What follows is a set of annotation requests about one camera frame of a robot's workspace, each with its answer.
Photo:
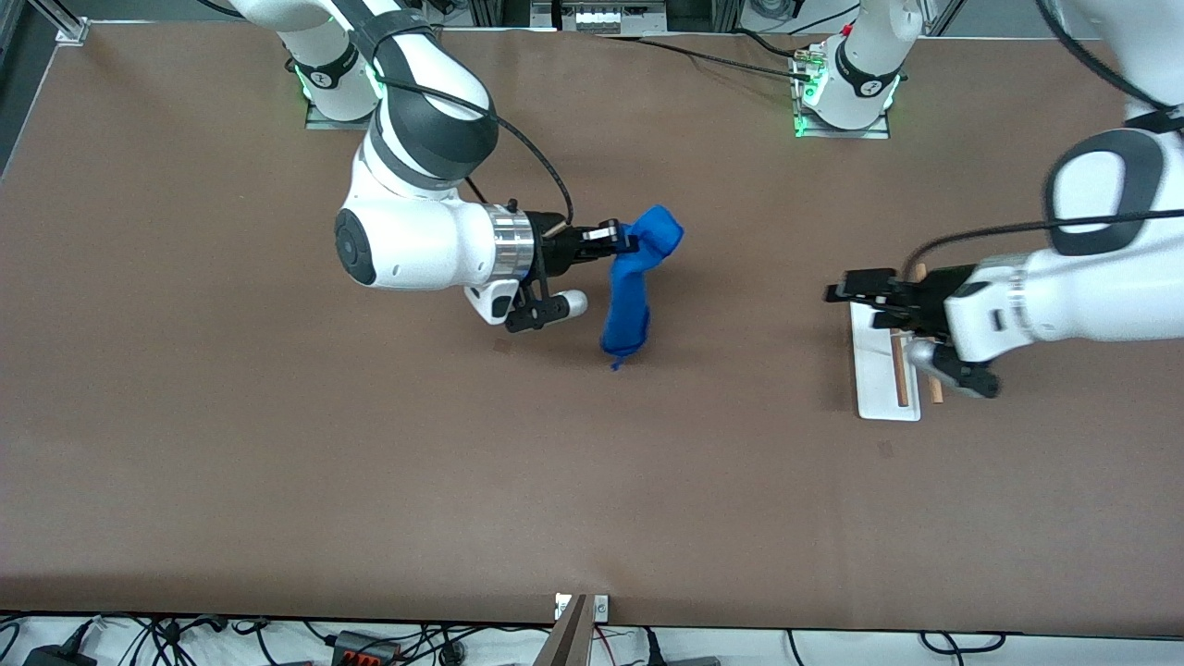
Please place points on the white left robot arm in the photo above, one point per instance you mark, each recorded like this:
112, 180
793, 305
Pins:
1091, 296

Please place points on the black orange connector box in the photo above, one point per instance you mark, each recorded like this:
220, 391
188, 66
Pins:
365, 652

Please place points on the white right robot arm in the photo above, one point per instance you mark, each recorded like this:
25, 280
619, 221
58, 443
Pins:
416, 240

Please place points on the white power strip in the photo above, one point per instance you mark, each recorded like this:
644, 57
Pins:
610, 18

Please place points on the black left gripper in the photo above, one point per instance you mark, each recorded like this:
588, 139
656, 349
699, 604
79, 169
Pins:
926, 296

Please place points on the small metal table bracket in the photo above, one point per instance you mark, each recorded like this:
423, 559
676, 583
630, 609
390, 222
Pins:
601, 608

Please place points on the blue cloth towel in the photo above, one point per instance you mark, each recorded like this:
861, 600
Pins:
629, 296

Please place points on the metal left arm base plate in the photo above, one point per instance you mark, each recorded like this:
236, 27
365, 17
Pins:
879, 132

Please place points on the aluminium corner bracket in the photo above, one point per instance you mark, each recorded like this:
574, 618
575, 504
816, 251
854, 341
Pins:
72, 32

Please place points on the grey metal pole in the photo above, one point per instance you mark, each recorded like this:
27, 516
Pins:
566, 643

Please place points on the black power adapter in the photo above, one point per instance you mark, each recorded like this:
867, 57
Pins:
55, 659

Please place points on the white rack with wooden rods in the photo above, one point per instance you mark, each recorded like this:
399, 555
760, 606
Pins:
874, 388

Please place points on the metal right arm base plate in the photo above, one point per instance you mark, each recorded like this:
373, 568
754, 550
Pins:
324, 122

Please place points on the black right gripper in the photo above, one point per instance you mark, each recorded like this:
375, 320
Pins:
561, 249

